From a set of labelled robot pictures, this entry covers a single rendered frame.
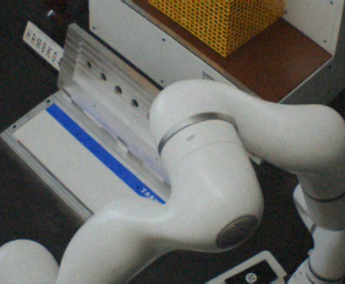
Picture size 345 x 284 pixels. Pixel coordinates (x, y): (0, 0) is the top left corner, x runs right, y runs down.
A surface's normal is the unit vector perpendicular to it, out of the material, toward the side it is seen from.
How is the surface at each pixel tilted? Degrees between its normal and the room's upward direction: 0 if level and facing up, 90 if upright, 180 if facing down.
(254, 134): 83
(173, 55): 90
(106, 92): 75
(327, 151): 61
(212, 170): 12
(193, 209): 48
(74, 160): 0
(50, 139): 0
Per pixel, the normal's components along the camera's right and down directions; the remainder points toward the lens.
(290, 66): 0.03, -0.60
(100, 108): -0.68, 0.38
